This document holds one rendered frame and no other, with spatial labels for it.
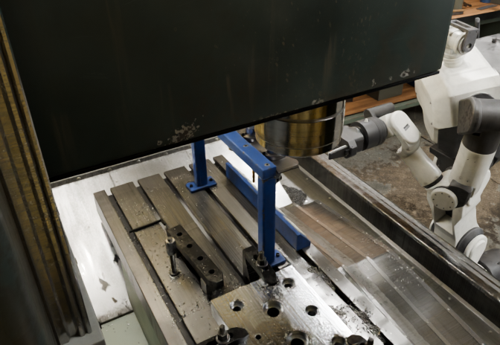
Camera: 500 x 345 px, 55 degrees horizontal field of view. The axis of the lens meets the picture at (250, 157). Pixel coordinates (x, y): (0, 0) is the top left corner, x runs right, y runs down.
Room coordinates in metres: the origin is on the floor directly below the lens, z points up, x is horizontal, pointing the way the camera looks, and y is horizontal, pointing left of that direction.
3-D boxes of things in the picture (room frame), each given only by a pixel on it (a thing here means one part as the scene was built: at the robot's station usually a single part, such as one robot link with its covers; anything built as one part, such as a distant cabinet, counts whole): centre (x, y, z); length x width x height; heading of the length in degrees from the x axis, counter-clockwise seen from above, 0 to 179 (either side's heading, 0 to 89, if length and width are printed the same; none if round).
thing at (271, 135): (0.77, -0.09, 1.50); 0.16 x 0.16 x 0.12
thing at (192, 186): (1.39, 0.17, 1.05); 0.10 x 0.05 x 0.30; 119
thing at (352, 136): (1.21, -0.30, 1.19); 0.13 x 0.12 x 0.10; 29
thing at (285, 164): (1.03, -0.09, 1.21); 0.07 x 0.05 x 0.01; 119
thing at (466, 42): (1.29, -0.58, 1.45); 0.09 x 0.06 x 0.08; 22
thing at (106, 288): (1.34, 0.22, 0.75); 0.89 x 0.70 x 0.26; 119
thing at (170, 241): (0.96, 0.21, 0.96); 0.03 x 0.03 x 0.13
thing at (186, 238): (0.98, 0.15, 0.93); 0.26 x 0.05 x 0.06; 34
